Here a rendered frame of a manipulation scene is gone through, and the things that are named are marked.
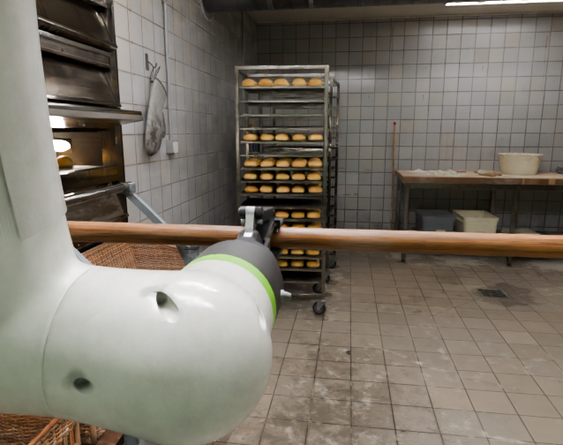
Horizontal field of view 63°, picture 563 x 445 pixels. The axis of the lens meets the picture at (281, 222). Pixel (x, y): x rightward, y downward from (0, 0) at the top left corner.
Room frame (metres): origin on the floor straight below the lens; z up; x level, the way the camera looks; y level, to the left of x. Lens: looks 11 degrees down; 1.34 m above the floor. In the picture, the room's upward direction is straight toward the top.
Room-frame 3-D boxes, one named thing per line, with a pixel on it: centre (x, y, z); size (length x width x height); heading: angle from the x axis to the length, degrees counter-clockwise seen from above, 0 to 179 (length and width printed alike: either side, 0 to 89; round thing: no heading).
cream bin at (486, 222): (4.88, -2.09, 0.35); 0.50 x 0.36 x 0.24; 173
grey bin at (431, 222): (4.94, -1.68, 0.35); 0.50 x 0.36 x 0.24; 172
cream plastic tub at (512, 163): (4.90, -2.53, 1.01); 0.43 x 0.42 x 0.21; 82
